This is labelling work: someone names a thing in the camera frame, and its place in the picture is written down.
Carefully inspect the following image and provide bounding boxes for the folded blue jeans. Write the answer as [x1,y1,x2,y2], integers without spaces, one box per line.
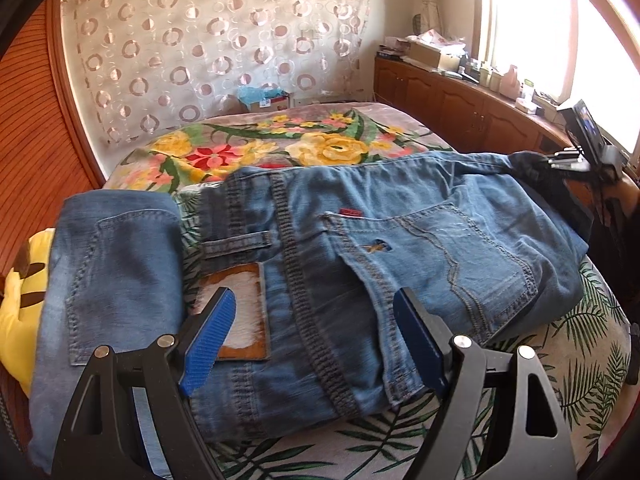
[27,192,188,480]

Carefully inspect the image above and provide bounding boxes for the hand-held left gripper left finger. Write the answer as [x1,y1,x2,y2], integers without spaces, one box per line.
[50,287,237,480]

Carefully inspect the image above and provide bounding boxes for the light blue cloth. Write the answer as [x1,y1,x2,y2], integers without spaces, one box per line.
[235,85,288,107]

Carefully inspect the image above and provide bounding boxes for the circle patterned curtain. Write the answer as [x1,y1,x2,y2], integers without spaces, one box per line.
[60,0,381,143]

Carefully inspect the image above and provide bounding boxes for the wooden headboard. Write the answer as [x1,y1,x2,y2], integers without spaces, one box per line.
[0,0,106,461]

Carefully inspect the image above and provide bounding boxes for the floral blanket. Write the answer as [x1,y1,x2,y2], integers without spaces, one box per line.
[102,101,456,196]

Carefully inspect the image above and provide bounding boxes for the small cardboard box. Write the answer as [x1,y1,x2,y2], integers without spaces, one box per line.
[250,91,291,112]

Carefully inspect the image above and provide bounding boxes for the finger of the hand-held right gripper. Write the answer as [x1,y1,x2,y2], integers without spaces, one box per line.
[520,147,593,182]

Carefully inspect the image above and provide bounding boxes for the palm leaf bed sheet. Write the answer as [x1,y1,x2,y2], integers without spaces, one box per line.
[172,180,633,480]

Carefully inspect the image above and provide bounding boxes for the wooden cabinet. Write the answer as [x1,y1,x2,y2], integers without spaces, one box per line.
[374,55,640,226]

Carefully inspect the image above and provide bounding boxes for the blue denim jeans pants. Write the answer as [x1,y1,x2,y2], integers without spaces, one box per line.
[182,149,591,443]

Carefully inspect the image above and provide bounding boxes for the window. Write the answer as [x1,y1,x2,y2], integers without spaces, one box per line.
[475,0,640,111]

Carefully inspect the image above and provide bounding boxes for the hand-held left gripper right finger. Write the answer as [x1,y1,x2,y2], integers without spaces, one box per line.
[392,287,598,480]

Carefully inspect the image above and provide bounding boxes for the pink bottle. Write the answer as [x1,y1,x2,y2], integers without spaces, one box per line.
[500,65,521,96]

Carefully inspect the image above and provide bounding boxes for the yellow plush toy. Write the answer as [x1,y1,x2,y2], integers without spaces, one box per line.
[0,227,56,396]

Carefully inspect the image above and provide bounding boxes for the beige cardboard box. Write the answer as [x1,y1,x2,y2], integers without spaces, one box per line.
[407,40,463,71]

